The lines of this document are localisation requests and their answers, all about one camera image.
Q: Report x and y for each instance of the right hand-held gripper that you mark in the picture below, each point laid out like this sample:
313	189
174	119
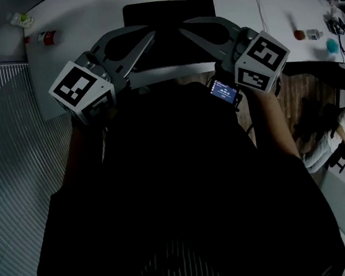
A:
263	60

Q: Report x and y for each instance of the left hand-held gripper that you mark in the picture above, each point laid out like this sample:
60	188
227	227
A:
75	86

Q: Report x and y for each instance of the dark printed cloth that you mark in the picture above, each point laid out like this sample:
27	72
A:
169	12

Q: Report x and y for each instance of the person's right forearm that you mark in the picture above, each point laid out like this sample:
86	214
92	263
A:
273	121

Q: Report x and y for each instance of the person's left forearm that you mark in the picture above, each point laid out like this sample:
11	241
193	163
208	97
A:
81	155

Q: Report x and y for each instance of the person's white shoe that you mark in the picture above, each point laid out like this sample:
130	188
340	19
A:
144	90

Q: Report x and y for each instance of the small black screen device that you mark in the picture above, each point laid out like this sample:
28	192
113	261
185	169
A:
224	92

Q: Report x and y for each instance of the red label bottle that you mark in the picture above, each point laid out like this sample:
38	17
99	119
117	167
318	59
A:
43	38

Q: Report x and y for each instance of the clear tea bottle white label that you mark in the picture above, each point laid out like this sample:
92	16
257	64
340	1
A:
309	35

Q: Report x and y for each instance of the green cap bottle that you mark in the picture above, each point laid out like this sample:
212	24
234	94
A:
22	20

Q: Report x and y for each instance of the teal round object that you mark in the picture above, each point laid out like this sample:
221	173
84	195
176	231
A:
332	46

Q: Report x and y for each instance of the person's black striped clothing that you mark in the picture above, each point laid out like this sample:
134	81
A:
179	189

